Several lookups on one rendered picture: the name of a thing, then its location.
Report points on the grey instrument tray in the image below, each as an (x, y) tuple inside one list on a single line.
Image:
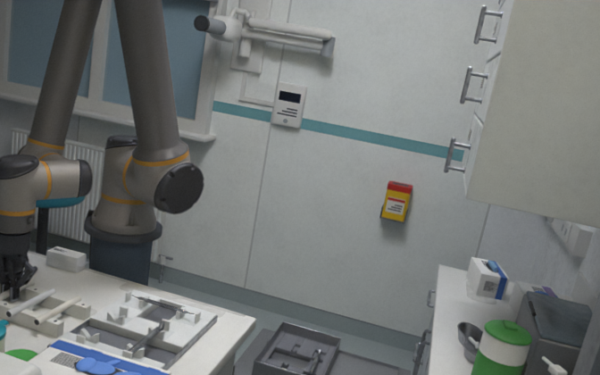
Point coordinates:
[(269, 356)]

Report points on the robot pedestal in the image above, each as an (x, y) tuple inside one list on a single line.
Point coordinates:
[(119, 255)]

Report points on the thin steel probe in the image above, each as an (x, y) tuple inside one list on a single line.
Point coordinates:
[(161, 304)]

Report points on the white wall socket trunking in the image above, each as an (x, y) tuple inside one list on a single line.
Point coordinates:
[(574, 236)]

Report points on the white blue carton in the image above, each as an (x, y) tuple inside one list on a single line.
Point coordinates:
[(483, 281)]

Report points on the white box with blue stripe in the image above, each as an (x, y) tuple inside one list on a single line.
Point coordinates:
[(47, 358)]

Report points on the white wall control panel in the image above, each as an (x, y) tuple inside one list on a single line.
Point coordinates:
[(289, 105)]

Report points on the grey trolley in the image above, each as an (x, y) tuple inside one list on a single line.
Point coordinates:
[(365, 365)]

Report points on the teal cup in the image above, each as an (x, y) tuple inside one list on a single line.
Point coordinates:
[(3, 333)]

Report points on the steel bowl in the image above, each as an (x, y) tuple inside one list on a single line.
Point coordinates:
[(469, 337)]

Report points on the blue glove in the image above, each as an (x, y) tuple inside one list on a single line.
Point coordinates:
[(96, 365)]

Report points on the small white box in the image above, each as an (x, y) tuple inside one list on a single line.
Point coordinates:
[(66, 259)]

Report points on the white pump nozzle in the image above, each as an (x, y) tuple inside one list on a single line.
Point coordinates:
[(553, 365)]

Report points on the white instrument drawer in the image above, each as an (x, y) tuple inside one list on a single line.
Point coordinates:
[(473, 150)]

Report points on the yellow red wall sharps box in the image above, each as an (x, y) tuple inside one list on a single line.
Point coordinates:
[(396, 202)]

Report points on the teal round stool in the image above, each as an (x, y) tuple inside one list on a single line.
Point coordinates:
[(42, 229)]

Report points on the white drawer cabinet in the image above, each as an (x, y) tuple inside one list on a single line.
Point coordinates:
[(539, 103)]

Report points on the white counter cupboard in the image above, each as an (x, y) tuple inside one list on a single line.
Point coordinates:
[(450, 300)]

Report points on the white framed blue window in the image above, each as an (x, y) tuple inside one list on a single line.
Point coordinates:
[(185, 61)]

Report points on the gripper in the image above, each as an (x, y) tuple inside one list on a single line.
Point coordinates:
[(13, 244)]

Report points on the white rounded object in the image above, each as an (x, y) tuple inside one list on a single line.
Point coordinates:
[(16, 368)]

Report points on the green round lid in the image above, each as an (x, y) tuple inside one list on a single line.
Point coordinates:
[(21, 355)]

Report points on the white procedure tray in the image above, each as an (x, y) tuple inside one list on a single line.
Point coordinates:
[(112, 323)]

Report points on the white wall radiator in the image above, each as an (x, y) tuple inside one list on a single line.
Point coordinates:
[(70, 225)]

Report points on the dark aspirator tip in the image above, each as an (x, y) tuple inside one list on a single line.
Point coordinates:
[(146, 337), (313, 362)]

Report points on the grey bin box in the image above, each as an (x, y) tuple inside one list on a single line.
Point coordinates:
[(558, 323)]

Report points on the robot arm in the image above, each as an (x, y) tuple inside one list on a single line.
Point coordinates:
[(145, 94)]

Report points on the green white canister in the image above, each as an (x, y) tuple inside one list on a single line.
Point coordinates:
[(501, 349)]

